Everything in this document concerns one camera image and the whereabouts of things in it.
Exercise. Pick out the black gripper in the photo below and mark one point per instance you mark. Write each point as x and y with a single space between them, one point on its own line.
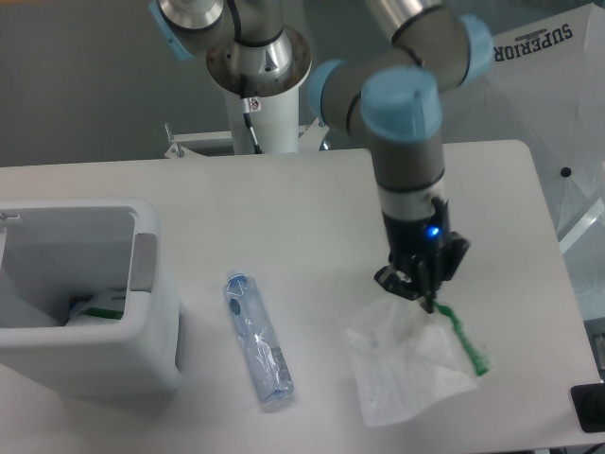
432 246

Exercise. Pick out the white green plastic bag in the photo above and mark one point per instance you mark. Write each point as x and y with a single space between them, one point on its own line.
405 360

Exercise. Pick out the crushed clear plastic bottle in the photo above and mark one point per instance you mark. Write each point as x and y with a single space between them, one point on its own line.
261 349

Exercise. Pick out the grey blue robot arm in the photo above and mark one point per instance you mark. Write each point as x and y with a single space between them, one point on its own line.
389 104

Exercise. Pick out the white green trash in bin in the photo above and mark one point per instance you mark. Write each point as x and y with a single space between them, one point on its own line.
106 307

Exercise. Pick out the white plastic trash can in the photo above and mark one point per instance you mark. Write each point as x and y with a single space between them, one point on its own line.
57 252

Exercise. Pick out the black device at table edge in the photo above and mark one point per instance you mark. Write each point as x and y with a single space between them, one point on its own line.
588 400

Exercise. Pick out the white Superior umbrella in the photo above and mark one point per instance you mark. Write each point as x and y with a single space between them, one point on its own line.
545 88

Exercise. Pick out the white metal robot base frame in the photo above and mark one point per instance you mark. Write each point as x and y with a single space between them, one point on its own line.
312 138

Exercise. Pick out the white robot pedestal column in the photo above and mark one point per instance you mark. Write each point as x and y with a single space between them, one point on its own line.
275 120

